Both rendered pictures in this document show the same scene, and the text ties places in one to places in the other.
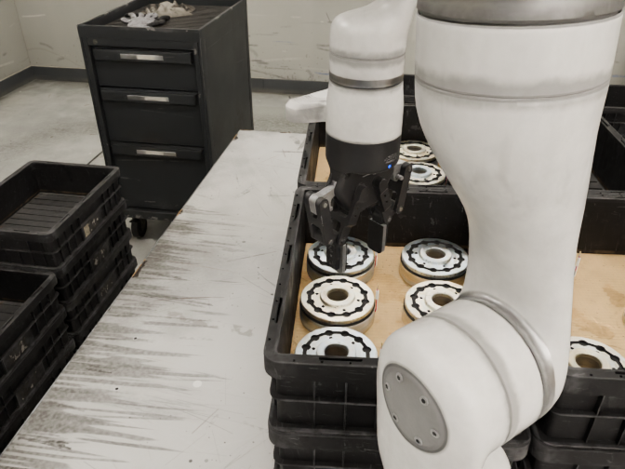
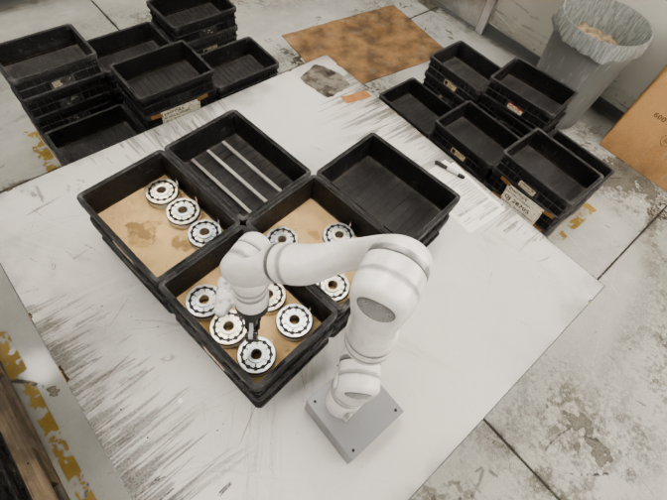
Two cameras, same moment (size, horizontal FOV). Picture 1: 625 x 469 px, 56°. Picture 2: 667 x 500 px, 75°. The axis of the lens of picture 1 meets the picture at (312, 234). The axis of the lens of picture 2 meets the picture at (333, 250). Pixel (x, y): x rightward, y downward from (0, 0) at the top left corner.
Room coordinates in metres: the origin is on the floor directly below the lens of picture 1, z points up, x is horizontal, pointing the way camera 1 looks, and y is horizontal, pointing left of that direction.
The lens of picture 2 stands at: (0.23, 0.21, 2.02)
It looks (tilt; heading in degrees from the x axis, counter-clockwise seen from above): 58 degrees down; 299
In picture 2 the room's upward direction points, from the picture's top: 12 degrees clockwise
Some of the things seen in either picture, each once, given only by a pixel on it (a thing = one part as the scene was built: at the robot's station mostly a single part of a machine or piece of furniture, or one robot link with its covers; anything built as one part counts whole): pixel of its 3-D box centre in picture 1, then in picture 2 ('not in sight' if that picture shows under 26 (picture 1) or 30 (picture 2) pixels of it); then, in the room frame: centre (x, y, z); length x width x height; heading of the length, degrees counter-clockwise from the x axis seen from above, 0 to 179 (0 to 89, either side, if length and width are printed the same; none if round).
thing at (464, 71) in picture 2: not in sight; (460, 88); (0.93, -2.19, 0.31); 0.40 x 0.30 x 0.34; 170
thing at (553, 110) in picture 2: not in sight; (514, 117); (0.54, -2.13, 0.37); 0.42 x 0.34 x 0.46; 170
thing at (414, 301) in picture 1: (442, 303); (268, 295); (0.63, -0.18, 0.86); 0.10 x 0.10 x 0.01
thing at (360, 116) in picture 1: (352, 94); (241, 292); (0.56, -0.04, 1.17); 0.11 x 0.09 x 0.06; 41
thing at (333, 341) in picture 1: (336, 353); (256, 354); (0.53, -0.03, 0.86); 0.05 x 0.05 x 0.01
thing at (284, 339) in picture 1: (392, 296); (249, 308); (0.63, -0.11, 0.87); 0.40 x 0.30 x 0.11; 176
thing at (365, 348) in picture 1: (336, 355); (256, 354); (0.53, -0.03, 0.86); 0.10 x 0.10 x 0.01
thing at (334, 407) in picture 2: not in sight; (346, 394); (0.28, -0.10, 0.88); 0.09 x 0.09 x 0.17; 83
